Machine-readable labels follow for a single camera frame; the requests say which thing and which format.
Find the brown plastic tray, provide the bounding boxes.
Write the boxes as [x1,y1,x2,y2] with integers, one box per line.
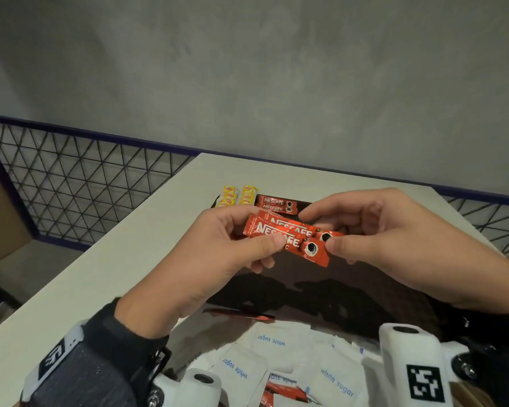
[205,194,446,340]

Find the white sugar sachets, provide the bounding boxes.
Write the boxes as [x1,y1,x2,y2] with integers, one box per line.
[169,319,408,407]

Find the black metal table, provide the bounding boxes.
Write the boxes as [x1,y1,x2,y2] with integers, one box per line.
[0,275,22,325]

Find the white box with marker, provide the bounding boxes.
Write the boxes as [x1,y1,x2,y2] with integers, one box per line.
[146,367,222,407]

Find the black left wrist band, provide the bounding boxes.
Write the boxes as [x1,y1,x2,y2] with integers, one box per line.
[20,297,172,407]

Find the black wrist band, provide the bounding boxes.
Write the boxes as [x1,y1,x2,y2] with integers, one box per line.
[439,300,509,407]
[20,297,172,407]

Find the cardboard box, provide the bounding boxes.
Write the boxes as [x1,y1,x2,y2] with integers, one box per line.
[0,154,33,270]

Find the person's right hand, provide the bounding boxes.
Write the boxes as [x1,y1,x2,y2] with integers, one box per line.
[299,188,509,314]

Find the black right wrist band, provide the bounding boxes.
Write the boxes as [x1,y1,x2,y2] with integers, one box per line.
[439,300,509,407]

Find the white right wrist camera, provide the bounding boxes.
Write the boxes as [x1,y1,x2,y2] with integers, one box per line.
[378,322,469,407]

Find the person's left hand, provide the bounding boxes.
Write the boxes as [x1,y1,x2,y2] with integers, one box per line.
[114,205,287,340]

